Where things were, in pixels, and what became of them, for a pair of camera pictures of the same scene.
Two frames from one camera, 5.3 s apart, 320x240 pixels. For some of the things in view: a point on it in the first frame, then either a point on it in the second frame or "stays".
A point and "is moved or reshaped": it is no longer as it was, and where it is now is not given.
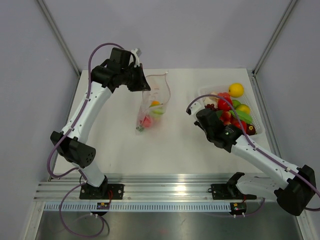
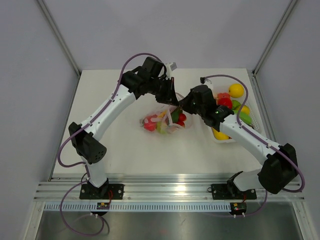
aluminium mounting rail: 136,187 stays
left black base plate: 104,191 stays
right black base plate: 229,191 stays
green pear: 157,112 to 159,128
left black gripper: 141,84 to 170,96
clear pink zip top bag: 153,102 is moved or reshaped
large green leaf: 242,116 stays
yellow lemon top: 236,90 stays
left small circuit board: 103,206 stays
